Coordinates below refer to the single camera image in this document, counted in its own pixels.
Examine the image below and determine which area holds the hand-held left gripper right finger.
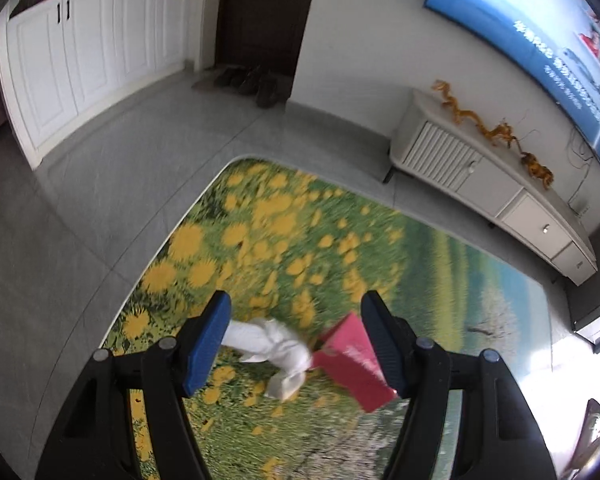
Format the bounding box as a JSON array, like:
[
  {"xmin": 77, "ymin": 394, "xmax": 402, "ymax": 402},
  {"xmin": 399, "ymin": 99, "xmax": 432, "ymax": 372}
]
[{"xmin": 361, "ymin": 290, "xmax": 561, "ymax": 480}]

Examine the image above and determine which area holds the white television cabinet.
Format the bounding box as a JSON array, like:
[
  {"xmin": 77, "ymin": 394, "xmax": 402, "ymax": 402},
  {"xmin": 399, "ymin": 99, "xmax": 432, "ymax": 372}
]
[{"xmin": 382, "ymin": 87, "xmax": 599, "ymax": 287}]

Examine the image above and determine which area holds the black cable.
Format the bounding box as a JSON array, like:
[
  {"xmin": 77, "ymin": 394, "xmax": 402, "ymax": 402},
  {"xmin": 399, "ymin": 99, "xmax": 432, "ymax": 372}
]
[{"xmin": 566, "ymin": 126, "xmax": 595, "ymax": 211}]

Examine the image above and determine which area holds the golden dragon ornament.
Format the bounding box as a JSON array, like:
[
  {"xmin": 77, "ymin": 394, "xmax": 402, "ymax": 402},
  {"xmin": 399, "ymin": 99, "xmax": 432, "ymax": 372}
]
[{"xmin": 430, "ymin": 79, "xmax": 555, "ymax": 191}]

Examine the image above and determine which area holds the dark brown door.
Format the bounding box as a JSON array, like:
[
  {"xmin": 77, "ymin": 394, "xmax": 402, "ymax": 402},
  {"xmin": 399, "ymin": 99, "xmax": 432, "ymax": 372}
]
[{"xmin": 215, "ymin": 0, "xmax": 322, "ymax": 74}]

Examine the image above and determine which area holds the white tissue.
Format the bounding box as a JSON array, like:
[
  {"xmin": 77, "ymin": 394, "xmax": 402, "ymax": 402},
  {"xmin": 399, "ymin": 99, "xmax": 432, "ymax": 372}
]
[{"xmin": 220, "ymin": 316, "xmax": 314, "ymax": 402}]

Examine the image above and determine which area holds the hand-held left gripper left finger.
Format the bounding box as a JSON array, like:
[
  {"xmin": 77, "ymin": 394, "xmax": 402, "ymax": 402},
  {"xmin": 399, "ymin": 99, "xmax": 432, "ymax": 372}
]
[{"xmin": 34, "ymin": 290, "xmax": 232, "ymax": 480}]

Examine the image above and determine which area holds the flower field print rug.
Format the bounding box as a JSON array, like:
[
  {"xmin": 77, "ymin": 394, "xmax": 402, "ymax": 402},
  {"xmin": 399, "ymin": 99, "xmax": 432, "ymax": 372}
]
[{"xmin": 100, "ymin": 156, "xmax": 552, "ymax": 480}]

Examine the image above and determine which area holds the white cupboard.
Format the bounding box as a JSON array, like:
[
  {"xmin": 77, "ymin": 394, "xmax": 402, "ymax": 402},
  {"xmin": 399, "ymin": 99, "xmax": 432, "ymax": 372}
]
[{"xmin": 0, "ymin": 0, "xmax": 189, "ymax": 171}]

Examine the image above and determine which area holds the brown door mat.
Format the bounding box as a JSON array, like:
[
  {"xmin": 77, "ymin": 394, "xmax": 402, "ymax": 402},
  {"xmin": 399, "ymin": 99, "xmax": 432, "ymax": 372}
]
[{"xmin": 191, "ymin": 70, "xmax": 227, "ymax": 92}]

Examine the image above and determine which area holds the curved television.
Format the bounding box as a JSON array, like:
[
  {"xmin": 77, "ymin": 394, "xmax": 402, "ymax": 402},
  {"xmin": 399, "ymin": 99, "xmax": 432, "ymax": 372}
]
[{"xmin": 424, "ymin": 0, "xmax": 600, "ymax": 184}]

